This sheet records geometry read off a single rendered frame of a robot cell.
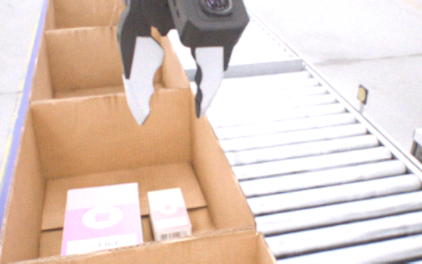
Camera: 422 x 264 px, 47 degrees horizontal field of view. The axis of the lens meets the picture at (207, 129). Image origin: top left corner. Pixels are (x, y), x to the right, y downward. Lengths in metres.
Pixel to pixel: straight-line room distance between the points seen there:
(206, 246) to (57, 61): 0.81
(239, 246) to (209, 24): 0.33
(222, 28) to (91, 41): 0.95
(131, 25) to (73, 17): 1.25
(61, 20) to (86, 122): 0.79
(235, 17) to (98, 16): 1.33
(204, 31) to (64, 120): 0.61
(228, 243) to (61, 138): 0.45
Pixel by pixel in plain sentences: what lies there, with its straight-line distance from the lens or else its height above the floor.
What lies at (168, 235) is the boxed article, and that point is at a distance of 0.75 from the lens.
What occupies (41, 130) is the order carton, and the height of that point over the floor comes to 1.00.
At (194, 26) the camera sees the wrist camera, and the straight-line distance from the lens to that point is 0.31.
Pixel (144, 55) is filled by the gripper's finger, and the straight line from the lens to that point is 0.41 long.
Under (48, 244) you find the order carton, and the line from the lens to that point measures 0.83.
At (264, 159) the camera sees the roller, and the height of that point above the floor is 0.74.
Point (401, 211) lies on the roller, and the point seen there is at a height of 0.73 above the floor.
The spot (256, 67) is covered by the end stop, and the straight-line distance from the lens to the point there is 1.71.
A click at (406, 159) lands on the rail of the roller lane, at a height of 0.74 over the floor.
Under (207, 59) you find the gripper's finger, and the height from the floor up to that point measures 1.27.
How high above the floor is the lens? 1.43
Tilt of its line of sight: 30 degrees down
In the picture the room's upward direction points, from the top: straight up
